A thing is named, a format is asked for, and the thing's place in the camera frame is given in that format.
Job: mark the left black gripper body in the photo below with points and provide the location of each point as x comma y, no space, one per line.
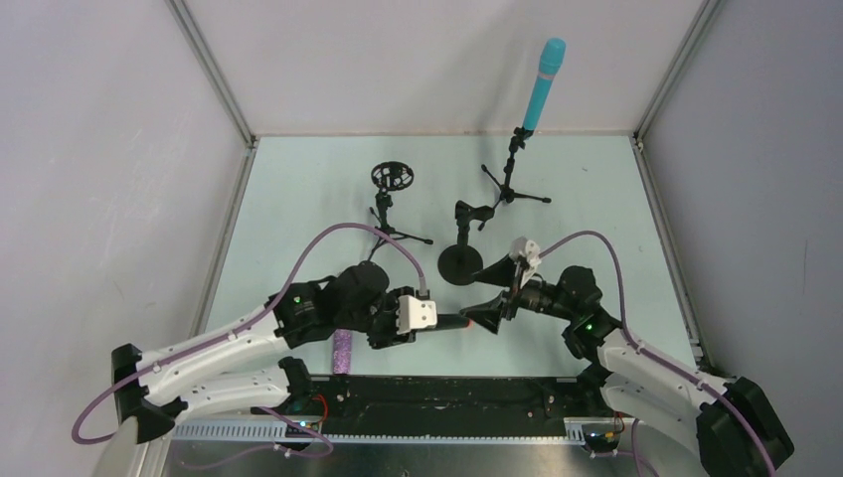
387,327

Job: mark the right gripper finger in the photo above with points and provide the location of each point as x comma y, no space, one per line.
489,315
504,273

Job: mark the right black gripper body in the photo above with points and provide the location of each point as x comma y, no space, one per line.
509,305

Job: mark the black microphone orange tip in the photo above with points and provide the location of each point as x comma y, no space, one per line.
446,322

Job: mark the round base mic stand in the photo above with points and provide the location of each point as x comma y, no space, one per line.
458,262

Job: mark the clip tripod mic stand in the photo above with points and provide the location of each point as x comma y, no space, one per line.
506,193

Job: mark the light blue microphone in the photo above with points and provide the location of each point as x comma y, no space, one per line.
551,60

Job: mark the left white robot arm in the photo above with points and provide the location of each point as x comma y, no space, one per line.
248,363

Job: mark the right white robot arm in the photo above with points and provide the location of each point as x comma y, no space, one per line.
730,425

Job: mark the purple glitter microphone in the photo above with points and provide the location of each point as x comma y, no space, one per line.
342,348

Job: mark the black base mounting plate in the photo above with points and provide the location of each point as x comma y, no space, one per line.
412,406

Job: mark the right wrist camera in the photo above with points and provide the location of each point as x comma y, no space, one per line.
525,254

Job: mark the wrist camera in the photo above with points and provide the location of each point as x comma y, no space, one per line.
525,254
415,314

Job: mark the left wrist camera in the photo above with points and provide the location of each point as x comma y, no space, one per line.
415,314

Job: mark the slotted cable duct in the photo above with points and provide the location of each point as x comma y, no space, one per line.
265,431

